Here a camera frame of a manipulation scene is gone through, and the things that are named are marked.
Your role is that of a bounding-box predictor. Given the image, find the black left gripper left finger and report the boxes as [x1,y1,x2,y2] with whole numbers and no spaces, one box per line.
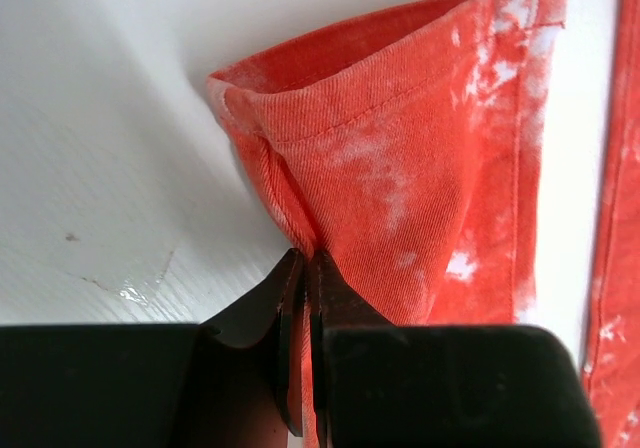
[1,249,304,447]

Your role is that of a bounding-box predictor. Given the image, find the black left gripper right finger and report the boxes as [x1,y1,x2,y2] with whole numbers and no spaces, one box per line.
[308,251,602,447]

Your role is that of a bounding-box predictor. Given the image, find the red white tie-dye trousers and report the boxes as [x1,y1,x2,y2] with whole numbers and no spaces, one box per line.
[208,0,639,447]

